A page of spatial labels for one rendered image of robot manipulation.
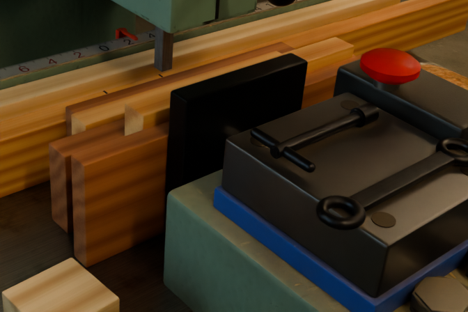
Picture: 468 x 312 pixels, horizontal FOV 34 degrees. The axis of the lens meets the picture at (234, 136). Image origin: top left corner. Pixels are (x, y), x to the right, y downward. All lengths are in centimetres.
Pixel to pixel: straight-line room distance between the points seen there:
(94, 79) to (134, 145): 11
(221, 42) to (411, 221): 29
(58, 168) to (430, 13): 41
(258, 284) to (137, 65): 22
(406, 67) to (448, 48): 276
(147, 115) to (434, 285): 18
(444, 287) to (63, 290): 17
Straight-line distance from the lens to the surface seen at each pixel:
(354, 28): 65
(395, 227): 31
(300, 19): 62
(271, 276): 34
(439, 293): 33
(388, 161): 35
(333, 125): 36
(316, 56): 50
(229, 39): 57
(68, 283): 37
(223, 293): 38
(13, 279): 43
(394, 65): 38
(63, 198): 44
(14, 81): 50
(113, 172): 40
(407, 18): 70
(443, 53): 308
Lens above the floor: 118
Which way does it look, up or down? 31 degrees down
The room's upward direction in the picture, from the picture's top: 6 degrees clockwise
